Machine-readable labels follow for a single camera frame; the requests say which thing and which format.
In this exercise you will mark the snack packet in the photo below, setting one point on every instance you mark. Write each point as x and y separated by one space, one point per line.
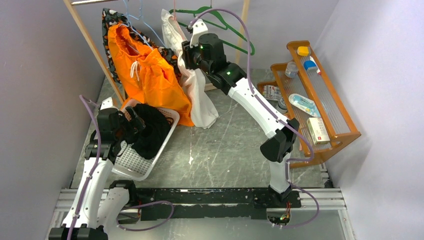
272 93

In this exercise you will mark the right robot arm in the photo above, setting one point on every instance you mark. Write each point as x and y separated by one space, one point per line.
205 52

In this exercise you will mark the orange shorts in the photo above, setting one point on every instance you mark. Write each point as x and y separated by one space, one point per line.
145 75

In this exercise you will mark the white plastic basket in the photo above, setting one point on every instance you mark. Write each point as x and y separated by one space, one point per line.
136 162

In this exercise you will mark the small plastic bottle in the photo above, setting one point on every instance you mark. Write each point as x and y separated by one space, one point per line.
291 70

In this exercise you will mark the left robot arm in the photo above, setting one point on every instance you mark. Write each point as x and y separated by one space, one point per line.
90 217

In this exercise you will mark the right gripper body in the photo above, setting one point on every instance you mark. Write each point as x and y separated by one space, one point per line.
191 55

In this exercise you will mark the blue eraser block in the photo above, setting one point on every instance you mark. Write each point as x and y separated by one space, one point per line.
309 66

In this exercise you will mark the black shorts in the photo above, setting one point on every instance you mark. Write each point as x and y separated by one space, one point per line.
157 127

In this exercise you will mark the red white marker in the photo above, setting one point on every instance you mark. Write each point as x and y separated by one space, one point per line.
318 71

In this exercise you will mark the blue wire hanger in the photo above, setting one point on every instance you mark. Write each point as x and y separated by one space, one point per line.
140 16

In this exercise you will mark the green plastic hanger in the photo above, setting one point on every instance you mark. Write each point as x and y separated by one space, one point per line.
220 24

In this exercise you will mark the orange wooden shelf rack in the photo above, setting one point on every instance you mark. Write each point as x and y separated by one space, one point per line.
318 88

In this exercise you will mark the white red box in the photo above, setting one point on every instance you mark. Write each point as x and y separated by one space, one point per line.
317 131

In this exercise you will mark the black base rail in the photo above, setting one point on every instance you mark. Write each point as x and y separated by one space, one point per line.
197 203

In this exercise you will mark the wooden clothes rack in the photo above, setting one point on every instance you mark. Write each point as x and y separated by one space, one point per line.
105 68

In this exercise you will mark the yellow sponge block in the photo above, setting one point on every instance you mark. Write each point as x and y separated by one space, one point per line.
303 51

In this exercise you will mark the pink hanger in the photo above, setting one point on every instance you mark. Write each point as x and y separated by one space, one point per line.
175 10

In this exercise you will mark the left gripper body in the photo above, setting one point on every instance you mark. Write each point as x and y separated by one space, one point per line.
135 126

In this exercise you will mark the white shorts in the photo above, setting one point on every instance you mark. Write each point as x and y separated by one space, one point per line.
203 112

